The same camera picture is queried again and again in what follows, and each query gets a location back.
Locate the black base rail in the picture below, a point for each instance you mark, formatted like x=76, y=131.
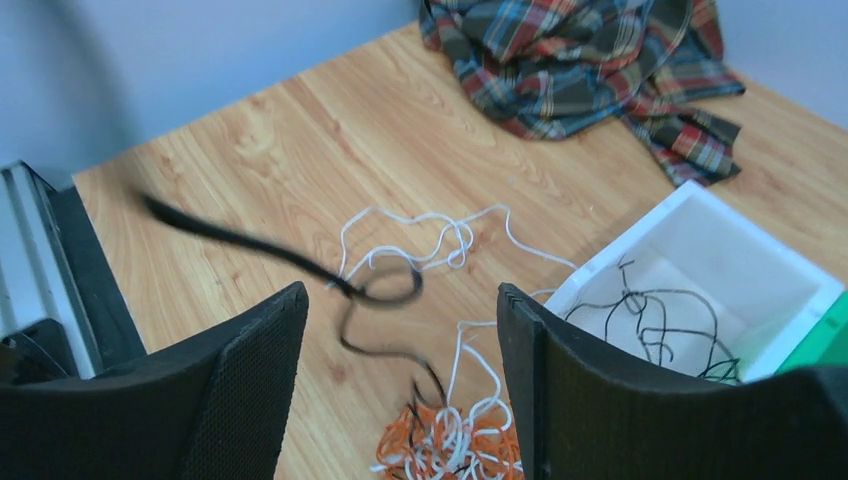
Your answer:
x=57, y=289

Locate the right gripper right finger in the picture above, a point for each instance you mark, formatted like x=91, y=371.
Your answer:
x=584, y=409

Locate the plaid cloth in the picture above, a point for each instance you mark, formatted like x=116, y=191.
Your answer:
x=547, y=70

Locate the white plastic bin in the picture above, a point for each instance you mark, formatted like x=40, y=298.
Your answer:
x=695, y=287

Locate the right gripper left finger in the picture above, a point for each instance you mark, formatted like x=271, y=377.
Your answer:
x=213, y=406

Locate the green plastic bin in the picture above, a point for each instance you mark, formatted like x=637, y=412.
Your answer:
x=826, y=343

